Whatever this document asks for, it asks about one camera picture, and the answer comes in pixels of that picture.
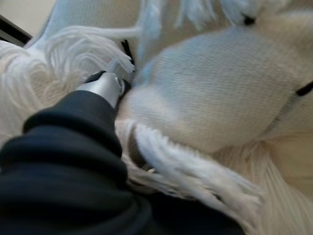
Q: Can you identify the white fringed cushion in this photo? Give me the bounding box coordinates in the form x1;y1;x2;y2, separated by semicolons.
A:
0;0;313;235

